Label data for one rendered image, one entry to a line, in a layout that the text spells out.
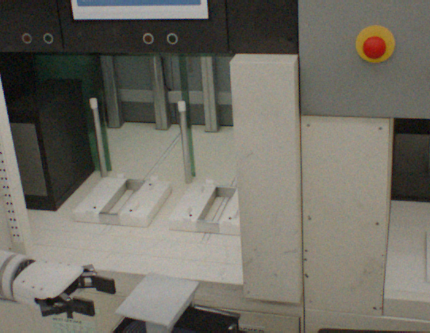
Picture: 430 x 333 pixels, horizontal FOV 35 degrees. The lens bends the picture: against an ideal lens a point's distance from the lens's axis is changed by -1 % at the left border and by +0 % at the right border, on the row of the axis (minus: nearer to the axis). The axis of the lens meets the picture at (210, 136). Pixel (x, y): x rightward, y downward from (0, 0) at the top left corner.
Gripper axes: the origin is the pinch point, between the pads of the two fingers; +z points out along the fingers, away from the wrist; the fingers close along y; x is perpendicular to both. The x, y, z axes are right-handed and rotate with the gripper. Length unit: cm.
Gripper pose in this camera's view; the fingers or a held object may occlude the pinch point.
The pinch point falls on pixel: (96, 295)
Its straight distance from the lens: 124.5
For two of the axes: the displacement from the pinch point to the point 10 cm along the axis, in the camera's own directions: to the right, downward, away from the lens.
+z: 9.1, 1.0, -3.9
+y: -4.0, 3.7, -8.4
